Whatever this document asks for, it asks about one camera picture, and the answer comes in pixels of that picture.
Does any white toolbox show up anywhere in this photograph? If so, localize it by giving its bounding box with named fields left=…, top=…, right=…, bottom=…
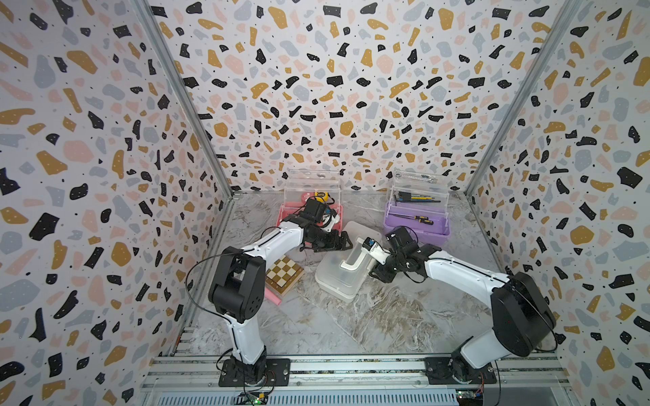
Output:
left=315, top=221, right=383, bottom=303

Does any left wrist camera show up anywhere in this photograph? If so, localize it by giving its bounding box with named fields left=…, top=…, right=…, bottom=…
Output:
left=300, top=196, right=340, bottom=228

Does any yellow tape measure in pink box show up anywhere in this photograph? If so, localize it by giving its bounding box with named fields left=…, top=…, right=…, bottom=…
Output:
left=313, top=191, right=330, bottom=203

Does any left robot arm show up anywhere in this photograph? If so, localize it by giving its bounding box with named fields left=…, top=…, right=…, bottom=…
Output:
left=208, top=215, right=352, bottom=365

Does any wooden checkerboard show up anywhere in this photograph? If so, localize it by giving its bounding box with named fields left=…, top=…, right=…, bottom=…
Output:
left=266, top=256, right=304, bottom=297

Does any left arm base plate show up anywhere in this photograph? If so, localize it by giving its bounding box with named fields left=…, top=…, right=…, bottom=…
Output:
left=218, top=358, right=291, bottom=388

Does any pink toolbox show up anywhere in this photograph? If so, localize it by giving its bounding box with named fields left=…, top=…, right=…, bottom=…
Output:
left=277, top=170, right=344, bottom=231

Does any purple toolbox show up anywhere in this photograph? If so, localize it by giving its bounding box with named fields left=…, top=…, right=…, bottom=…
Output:
left=384, top=170, right=451, bottom=247

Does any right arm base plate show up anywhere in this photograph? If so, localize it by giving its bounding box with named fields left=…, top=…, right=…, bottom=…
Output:
left=424, top=356, right=498, bottom=385

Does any screwdriver in purple box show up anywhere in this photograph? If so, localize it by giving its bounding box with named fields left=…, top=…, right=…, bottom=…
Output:
left=390, top=213, right=434, bottom=225

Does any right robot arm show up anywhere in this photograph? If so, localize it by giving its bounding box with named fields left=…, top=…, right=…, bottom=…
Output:
left=362, top=226, right=556, bottom=382

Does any aluminium front rail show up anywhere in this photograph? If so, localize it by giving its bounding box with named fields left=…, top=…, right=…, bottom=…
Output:
left=136, top=355, right=579, bottom=405

